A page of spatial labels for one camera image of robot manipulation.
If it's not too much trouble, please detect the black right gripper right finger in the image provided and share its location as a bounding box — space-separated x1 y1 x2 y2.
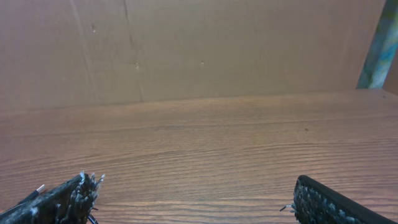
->
281 175 397 224

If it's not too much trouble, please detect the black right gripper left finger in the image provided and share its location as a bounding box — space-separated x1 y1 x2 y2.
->
1 172 105 224

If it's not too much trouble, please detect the black USB-C cable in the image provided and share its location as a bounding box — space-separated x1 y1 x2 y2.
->
17 184 46 205

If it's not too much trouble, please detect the colourful patterned strip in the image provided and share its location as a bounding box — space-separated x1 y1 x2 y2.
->
356 0 397 89

